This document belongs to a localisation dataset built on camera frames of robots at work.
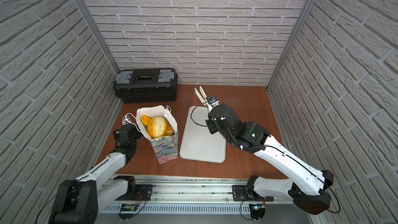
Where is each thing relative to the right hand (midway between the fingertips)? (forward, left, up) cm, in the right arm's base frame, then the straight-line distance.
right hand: (213, 112), depth 65 cm
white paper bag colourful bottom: (-7, +24, -18) cm, 31 cm away
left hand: (+10, +47, -21) cm, 52 cm away
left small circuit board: (-29, +43, -35) cm, 62 cm away
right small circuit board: (-34, -18, -33) cm, 51 cm away
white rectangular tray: (+1, +9, -32) cm, 33 cm away
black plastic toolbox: (+35, +40, -15) cm, 55 cm away
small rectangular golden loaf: (+3, +22, -19) cm, 29 cm away
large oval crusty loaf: (0, +27, -9) cm, 28 cm away
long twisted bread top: (+6, +34, -12) cm, 37 cm away
